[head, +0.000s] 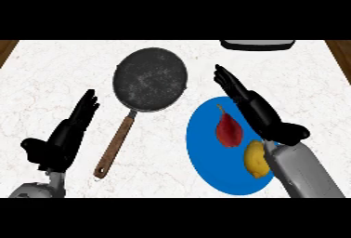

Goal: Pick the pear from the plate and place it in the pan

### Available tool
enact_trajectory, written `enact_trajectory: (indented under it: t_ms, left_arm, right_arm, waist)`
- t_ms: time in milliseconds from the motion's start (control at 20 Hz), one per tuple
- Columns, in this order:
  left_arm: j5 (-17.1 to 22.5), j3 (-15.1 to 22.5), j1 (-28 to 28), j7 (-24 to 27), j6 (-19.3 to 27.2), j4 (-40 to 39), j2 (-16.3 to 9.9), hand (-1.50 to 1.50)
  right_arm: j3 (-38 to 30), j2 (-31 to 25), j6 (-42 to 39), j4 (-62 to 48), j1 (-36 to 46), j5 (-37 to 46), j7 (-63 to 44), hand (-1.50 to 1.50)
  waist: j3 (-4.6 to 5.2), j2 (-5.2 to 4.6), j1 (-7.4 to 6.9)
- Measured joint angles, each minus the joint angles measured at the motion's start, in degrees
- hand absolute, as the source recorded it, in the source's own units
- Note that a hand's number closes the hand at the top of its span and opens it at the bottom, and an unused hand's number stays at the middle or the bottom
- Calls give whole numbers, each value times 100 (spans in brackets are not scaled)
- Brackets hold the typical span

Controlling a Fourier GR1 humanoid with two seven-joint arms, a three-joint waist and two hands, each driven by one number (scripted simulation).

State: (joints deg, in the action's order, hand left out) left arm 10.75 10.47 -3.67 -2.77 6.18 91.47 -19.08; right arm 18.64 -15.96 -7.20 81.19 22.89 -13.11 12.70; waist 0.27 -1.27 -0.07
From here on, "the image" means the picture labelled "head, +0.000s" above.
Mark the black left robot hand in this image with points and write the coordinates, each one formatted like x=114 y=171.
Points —
x=68 y=136

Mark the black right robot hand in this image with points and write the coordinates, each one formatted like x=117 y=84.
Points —
x=260 y=114

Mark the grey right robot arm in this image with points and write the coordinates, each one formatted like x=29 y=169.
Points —
x=300 y=172

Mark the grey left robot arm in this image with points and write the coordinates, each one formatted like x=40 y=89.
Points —
x=43 y=187

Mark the red pear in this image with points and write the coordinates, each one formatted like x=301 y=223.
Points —
x=229 y=130

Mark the blue plate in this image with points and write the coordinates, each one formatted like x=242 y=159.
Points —
x=214 y=155

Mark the yellow lemon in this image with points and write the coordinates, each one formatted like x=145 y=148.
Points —
x=256 y=159

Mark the dark grey appliance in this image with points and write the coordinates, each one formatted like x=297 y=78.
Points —
x=257 y=44

